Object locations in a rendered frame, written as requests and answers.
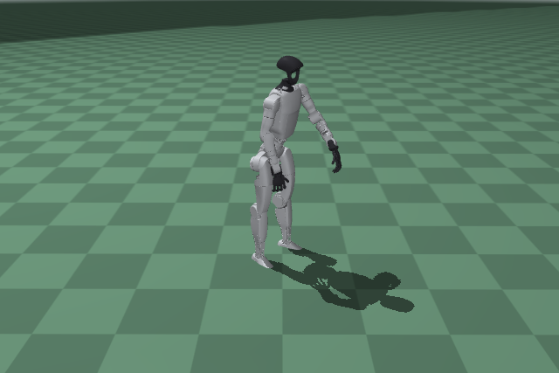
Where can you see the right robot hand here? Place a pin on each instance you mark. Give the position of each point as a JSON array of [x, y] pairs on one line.
[[278, 181]]

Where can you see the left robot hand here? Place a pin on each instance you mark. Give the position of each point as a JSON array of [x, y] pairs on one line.
[[336, 155]]

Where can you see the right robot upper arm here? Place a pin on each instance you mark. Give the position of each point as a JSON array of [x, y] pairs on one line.
[[270, 106]]

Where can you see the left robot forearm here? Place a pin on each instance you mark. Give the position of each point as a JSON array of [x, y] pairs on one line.
[[324, 130]]

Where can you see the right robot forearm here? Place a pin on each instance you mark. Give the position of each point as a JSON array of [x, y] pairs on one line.
[[271, 154]]

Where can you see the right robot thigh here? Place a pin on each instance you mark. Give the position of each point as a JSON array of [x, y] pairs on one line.
[[264, 182]]

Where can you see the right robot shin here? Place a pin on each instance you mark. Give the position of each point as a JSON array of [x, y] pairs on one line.
[[259, 230]]

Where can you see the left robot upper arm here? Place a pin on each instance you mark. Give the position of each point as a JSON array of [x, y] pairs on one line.
[[308, 104]]

